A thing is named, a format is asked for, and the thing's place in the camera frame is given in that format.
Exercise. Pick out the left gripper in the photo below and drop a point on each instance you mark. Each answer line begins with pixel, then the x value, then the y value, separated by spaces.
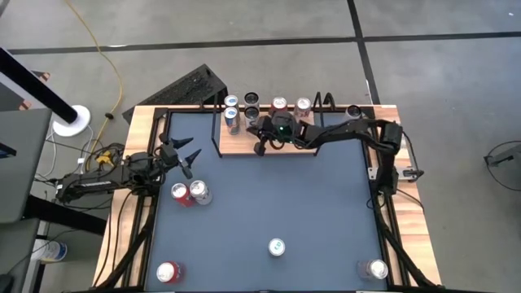
pixel 169 156

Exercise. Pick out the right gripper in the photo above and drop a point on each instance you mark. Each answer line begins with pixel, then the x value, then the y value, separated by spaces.
pixel 285 122

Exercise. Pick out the white Celsius can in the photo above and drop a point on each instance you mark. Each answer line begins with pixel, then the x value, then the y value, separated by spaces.
pixel 251 114
pixel 353 111
pixel 251 98

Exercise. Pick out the blue silver Red Bull can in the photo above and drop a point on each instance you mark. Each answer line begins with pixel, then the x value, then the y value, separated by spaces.
pixel 277 247
pixel 232 122
pixel 231 100

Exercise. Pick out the silver Diet Coke can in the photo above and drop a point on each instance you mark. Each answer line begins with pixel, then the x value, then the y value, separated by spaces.
pixel 303 105
pixel 376 268
pixel 199 189

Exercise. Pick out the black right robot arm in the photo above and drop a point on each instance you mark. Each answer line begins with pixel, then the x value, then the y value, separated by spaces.
pixel 346 130

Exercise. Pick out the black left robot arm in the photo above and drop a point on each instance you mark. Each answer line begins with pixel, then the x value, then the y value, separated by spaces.
pixel 93 183

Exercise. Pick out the black mesh computer case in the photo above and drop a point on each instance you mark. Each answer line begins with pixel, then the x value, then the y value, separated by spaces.
pixel 183 87

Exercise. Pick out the blue grey table mat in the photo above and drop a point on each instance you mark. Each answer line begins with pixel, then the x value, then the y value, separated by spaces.
pixel 264 203

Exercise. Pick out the yellow plug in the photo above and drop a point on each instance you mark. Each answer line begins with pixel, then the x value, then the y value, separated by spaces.
pixel 104 158

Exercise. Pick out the black pole with white base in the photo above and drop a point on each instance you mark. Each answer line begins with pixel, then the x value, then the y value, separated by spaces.
pixel 77 124

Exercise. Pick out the grey desk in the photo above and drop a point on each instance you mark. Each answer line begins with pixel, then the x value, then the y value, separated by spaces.
pixel 20 163

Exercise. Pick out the white blue container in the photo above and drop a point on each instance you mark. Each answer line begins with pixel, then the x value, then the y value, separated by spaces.
pixel 53 251

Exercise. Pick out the wooden shelf with black frame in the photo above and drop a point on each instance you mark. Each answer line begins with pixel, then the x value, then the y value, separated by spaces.
pixel 240 144

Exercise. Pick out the black table frame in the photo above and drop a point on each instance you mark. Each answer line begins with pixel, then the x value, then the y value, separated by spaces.
pixel 187 110

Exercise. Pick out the silver mounting bracket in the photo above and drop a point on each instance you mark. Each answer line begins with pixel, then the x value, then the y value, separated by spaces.
pixel 407 174

